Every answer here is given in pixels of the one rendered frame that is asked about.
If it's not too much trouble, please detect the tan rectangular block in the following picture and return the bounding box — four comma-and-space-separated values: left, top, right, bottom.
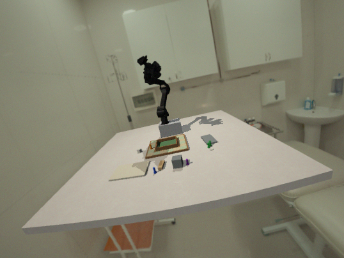
157, 160, 165, 170

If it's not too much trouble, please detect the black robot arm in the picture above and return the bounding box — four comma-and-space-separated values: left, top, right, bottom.
144, 61, 170, 125

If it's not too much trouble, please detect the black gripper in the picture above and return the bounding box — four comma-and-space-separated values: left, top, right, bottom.
137, 56, 161, 80

